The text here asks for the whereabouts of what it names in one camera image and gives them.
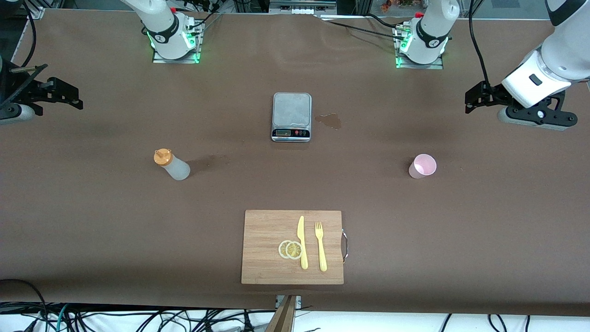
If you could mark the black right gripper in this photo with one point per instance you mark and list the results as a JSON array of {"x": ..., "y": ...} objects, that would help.
[{"x": 18, "y": 90}]

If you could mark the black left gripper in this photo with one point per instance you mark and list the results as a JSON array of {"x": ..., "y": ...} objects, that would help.
[{"x": 492, "y": 93}]

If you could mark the pink plastic cup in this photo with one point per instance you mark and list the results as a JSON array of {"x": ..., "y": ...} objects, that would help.
[{"x": 421, "y": 167}]

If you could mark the sauce bottle with orange cap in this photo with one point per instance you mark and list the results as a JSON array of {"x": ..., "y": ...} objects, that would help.
[{"x": 177, "y": 169}]

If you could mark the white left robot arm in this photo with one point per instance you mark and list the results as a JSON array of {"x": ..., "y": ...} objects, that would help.
[{"x": 428, "y": 37}]

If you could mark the brown table cover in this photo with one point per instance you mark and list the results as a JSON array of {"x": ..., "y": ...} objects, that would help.
[{"x": 415, "y": 230}]

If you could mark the grey digital kitchen scale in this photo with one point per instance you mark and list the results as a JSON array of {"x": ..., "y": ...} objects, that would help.
[{"x": 291, "y": 108}]

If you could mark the grey power strip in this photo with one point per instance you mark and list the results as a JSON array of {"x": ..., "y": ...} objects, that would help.
[{"x": 299, "y": 10}]

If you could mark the yellow plastic fork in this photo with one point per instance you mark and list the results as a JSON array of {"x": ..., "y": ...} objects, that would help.
[{"x": 321, "y": 251}]

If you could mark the yellow plastic knife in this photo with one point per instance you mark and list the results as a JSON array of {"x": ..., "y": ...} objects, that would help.
[{"x": 301, "y": 230}]

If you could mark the wooden cutting board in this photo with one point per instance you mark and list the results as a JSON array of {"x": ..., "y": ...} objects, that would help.
[{"x": 262, "y": 230}]

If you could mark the lemon slice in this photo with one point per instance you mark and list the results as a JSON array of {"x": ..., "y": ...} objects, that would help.
[
  {"x": 281, "y": 249},
  {"x": 294, "y": 250}
]

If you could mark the wooden beam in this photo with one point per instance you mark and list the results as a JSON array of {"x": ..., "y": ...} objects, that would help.
[{"x": 282, "y": 320}]

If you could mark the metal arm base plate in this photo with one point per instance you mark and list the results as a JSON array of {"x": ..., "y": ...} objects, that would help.
[
  {"x": 175, "y": 61},
  {"x": 417, "y": 66}
]

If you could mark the small metal bracket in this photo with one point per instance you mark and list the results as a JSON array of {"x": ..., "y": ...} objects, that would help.
[{"x": 298, "y": 302}]

